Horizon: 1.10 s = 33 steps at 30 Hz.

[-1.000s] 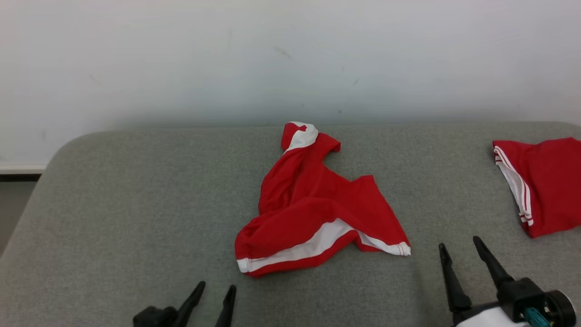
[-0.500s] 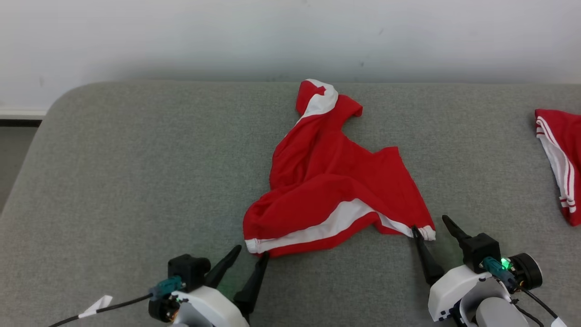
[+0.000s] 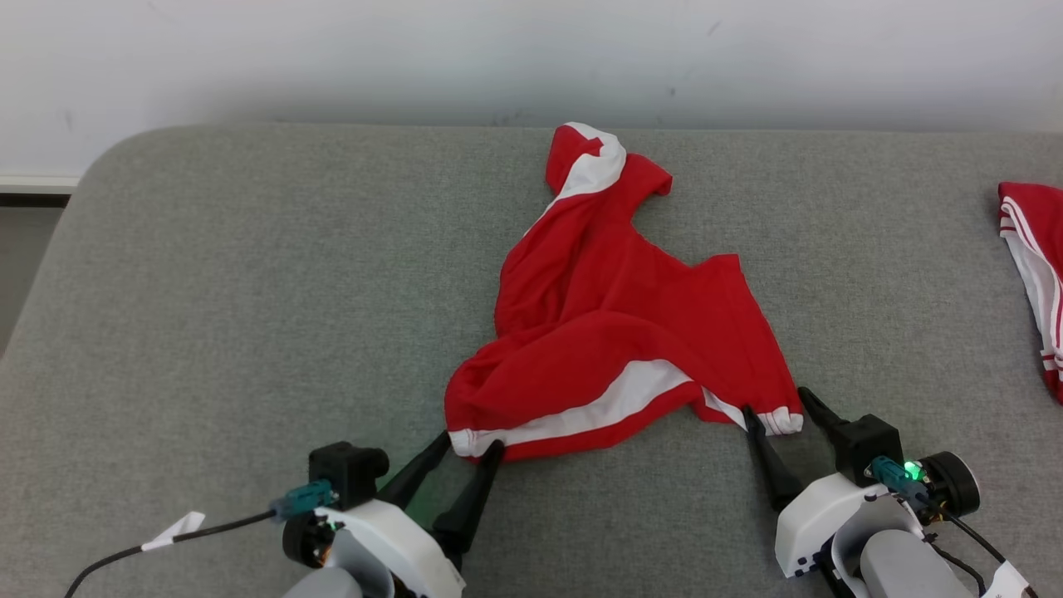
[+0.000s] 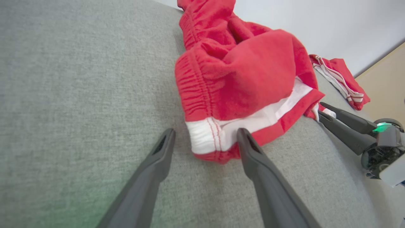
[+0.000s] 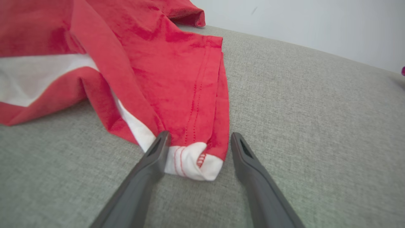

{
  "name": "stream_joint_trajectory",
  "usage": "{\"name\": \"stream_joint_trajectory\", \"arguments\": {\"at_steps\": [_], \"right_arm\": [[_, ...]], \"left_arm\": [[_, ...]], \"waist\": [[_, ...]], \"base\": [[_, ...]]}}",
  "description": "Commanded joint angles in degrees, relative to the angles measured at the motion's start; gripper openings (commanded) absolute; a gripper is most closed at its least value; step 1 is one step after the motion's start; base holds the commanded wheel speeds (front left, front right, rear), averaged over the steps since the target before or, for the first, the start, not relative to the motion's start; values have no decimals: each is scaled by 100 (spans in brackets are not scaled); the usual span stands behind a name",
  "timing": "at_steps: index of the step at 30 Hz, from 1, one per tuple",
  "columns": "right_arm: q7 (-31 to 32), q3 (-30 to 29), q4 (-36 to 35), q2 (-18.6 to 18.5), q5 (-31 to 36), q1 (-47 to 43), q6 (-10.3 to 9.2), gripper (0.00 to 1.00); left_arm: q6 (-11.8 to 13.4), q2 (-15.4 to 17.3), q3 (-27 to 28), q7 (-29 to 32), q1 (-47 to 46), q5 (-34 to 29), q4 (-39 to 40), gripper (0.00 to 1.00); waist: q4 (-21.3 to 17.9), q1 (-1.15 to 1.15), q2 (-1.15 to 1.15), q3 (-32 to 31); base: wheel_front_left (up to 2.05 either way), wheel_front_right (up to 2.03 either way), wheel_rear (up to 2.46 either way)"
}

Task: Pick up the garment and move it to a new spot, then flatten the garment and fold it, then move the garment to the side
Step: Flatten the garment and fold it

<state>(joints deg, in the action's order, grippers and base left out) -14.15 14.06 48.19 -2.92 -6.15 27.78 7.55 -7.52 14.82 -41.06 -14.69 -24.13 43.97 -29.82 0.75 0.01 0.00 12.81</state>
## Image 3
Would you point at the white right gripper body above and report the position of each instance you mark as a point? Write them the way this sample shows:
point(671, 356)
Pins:
point(818, 523)

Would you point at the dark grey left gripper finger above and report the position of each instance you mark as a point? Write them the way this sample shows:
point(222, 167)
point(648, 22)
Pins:
point(419, 473)
point(469, 515)

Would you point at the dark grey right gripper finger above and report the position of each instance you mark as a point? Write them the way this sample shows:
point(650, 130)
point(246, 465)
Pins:
point(772, 465)
point(826, 415)

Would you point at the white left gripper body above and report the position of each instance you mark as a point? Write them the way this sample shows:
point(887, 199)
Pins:
point(399, 548)

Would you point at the red garment with white trim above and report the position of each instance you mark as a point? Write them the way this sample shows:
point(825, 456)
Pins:
point(623, 316)

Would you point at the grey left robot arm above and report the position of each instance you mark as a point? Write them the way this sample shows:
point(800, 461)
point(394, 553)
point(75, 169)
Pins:
point(324, 585)

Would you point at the red white striped garment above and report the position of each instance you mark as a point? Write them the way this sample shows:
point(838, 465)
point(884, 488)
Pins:
point(1038, 249)

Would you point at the white baseboard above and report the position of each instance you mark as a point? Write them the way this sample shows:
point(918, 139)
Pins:
point(33, 183)

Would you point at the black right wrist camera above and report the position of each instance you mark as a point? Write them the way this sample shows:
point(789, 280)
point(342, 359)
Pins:
point(868, 444)

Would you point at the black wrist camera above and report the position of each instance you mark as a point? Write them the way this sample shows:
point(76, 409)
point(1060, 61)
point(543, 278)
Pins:
point(345, 473)
point(868, 444)

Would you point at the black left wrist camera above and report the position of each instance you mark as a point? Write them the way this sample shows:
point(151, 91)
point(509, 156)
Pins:
point(345, 473)

